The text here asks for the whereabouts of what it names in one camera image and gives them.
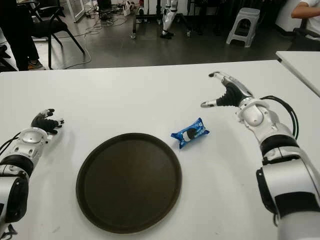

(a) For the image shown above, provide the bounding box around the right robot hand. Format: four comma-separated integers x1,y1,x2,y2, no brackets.
200,71,255,109

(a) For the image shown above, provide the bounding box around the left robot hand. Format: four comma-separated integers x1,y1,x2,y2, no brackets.
31,108,66,135

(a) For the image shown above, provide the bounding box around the blue Oreo cookie packet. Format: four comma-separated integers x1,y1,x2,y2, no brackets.
170,117,210,150

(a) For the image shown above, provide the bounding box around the white side table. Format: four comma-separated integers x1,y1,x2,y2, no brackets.
275,50,320,98

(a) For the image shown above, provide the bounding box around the grey plastic stool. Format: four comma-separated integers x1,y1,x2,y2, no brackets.
226,7,261,48

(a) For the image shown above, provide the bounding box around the black padded chair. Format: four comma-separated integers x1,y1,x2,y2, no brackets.
291,19,320,52

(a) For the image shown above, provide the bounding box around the standing person in black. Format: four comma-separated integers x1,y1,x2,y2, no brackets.
0,0,47,72

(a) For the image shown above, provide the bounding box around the round dark brown tray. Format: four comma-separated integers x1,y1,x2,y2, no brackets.
75,132,183,235

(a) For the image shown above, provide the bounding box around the white humanoid robot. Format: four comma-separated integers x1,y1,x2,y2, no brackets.
159,0,180,40

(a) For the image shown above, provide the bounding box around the seated person white shirt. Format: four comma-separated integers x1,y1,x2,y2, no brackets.
291,0,320,41

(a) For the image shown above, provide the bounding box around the white framed panel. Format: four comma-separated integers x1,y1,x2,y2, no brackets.
66,0,87,24

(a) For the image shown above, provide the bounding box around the white basket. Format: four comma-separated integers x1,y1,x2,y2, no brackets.
123,0,137,16

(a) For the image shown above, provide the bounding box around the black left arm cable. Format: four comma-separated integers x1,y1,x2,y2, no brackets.
0,132,22,156

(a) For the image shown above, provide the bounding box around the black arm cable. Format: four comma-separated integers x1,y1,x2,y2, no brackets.
259,94,300,141
0,132,22,156

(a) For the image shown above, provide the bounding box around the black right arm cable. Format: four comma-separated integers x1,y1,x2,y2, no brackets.
259,94,300,141

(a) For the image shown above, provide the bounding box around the white floor cable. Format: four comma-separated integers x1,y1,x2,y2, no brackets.
53,14,131,70

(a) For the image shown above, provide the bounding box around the black metal frame chair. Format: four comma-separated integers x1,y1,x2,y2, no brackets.
26,0,86,70

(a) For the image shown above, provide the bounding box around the black rolling metal frame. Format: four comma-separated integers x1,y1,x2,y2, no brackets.
129,0,193,40

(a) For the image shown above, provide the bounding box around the tangled floor cable bundle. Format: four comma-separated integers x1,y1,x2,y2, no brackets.
98,3,126,27

